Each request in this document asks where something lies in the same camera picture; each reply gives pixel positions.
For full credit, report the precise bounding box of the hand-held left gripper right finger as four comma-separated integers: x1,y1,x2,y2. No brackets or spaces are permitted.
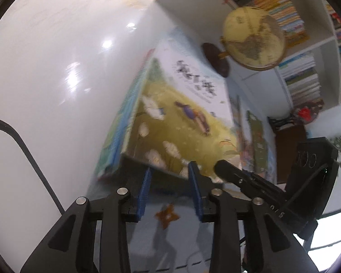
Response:
188,161,319,273

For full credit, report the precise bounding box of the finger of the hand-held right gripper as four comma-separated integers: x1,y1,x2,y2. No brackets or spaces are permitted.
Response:
214,160,288,214

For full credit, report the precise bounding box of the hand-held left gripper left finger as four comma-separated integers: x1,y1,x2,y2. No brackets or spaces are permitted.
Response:
20,167,153,273

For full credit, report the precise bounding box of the white farm painting book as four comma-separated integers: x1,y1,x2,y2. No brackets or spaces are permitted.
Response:
244,110,275,174

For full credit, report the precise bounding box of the yellow meadow book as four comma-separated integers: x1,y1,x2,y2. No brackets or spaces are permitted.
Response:
122,37,241,184

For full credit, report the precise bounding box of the row of blue white books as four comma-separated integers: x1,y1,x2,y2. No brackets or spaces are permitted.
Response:
278,54,324,107

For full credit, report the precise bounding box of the row of yellow orange books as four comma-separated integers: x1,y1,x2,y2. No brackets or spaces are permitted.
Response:
253,0,310,47

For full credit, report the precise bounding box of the brown wooden cabinet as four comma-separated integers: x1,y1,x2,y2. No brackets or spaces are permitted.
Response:
274,124,309,184

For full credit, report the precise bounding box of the green potted plant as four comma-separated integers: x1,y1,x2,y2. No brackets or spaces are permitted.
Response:
330,134,341,167

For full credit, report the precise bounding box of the red flower embroidered fan ornament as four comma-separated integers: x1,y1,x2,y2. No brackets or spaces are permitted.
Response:
267,102,324,133

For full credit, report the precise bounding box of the white bookshelf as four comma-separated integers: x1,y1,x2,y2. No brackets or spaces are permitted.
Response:
156,0,341,131

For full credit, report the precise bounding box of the antique yellow desk globe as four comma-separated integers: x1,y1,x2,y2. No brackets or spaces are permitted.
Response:
202,6,287,77

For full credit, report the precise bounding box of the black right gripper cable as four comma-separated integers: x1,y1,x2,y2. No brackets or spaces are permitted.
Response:
284,162,330,205

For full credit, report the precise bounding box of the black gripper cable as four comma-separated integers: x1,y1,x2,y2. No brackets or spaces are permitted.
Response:
284,162,330,205
0,115,65,215

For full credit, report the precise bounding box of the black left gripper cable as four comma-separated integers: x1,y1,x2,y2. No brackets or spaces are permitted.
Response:
0,115,65,215

